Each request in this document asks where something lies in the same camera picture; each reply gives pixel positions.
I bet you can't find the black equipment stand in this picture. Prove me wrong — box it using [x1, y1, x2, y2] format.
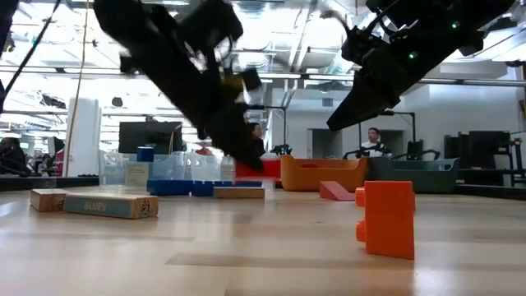
[509, 137, 526, 186]

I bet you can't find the yellow cable tag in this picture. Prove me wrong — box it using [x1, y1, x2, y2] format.
[220, 72, 247, 94]

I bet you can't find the white column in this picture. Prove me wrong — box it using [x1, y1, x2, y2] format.
[64, 96, 103, 178]

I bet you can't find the black monitor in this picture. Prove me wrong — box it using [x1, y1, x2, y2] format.
[118, 121, 184, 155]

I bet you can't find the black aluminium table frame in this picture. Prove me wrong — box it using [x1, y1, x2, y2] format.
[453, 182, 526, 201]
[0, 175, 100, 193]

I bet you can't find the light wooden block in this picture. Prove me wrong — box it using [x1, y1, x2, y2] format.
[29, 187, 70, 213]
[213, 186, 266, 201]

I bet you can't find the thin black cable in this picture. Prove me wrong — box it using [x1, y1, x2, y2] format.
[2, 0, 62, 96]

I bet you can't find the small orange toy brick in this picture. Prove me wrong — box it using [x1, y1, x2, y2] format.
[355, 180, 416, 261]

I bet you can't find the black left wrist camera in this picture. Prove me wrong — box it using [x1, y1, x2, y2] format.
[178, 0, 244, 57]

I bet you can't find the black equipment cabinet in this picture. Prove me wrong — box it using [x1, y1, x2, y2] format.
[443, 130, 513, 172]

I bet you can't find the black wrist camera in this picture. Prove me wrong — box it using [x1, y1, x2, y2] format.
[178, 0, 244, 57]
[340, 25, 373, 69]

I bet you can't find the person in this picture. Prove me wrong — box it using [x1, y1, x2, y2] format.
[0, 136, 33, 178]
[246, 122, 268, 160]
[359, 127, 394, 160]

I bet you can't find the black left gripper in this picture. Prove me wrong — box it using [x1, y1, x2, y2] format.
[122, 12, 265, 173]

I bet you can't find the blue round container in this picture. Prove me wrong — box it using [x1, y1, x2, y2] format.
[136, 146, 156, 163]

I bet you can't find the wooden block with blue print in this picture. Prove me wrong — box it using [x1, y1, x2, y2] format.
[63, 192, 159, 220]

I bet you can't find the yellow cable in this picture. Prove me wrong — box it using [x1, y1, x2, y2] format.
[61, 0, 90, 178]

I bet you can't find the teal plastic bin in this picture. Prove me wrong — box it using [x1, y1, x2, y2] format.
[365, 157, 461, 195]

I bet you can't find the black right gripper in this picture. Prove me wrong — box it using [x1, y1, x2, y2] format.
[327, 28, 457, 132]

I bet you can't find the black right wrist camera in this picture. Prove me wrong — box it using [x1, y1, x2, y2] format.
[340, 25, 373, 69]

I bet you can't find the clear plastic bin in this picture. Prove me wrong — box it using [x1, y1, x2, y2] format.
[187, 150, 238, 184]
[97, 150, 189, 187]

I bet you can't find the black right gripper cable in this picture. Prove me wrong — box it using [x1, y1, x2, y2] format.
[320, 8, 353, 32]

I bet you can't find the blue toy brick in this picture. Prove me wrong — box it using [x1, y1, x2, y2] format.
[191, 179, 265, 198]
[146, 178, 194, 197]

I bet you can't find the orange plastic bin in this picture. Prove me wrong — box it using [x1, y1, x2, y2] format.
[280, 155, 370, 192]

